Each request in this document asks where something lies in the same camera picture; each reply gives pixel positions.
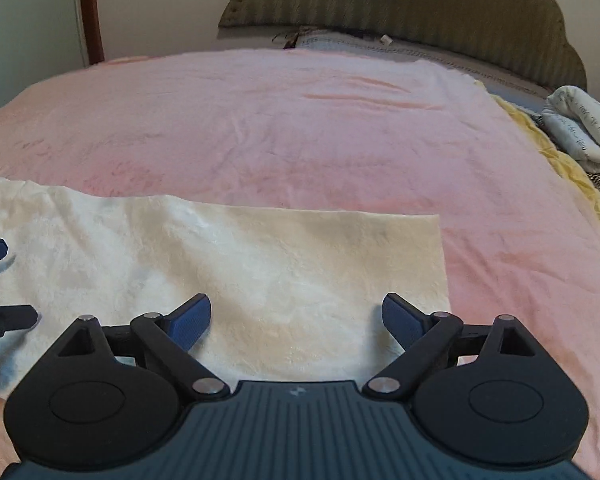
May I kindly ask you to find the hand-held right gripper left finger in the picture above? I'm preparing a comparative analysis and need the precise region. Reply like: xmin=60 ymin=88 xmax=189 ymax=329
xmin=55 ymin=294 xmax=231 ymax=402

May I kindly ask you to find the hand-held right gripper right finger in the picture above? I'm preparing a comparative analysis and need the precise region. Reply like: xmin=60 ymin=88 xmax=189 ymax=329
xmin=362 ymin=292 xmax=536 ymax=402

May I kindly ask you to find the cream towel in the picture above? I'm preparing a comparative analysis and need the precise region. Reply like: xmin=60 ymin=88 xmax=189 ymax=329
xmin=0 ymin=165 xmax=453 ymax=401

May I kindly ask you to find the pink blanket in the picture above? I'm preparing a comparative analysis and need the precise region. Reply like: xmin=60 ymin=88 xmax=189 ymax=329
xmin=0 ymin=50 xmax=600 ymax=480

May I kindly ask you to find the white wardrobe door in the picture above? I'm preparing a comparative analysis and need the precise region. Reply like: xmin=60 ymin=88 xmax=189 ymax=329
xmin=0 ymin=0 xmax=90 ymax=122

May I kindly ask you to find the yellow cloth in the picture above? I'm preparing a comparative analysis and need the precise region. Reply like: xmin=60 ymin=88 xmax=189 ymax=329
xmin=475 ymin=80 xmax=600 ymax=256

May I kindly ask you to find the grey blue pillow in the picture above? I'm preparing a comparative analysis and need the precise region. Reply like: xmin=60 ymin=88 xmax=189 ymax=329
xmin=285 ymin=27 xmax=556 ymax=100

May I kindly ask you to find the white printed pillow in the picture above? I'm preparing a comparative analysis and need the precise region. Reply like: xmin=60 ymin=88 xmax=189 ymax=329
xmin=540 ymin=85 xmax=600 ymax=175

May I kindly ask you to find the green striped headboard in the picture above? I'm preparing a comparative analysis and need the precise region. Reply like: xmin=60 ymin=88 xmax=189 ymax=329
xmin=219 ymin=0 xmax=588 ymax=93

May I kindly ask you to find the brown wooden door frame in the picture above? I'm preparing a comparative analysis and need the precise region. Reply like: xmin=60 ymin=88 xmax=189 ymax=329
xmin=77 ymin=0 xmax=106 ymax=67

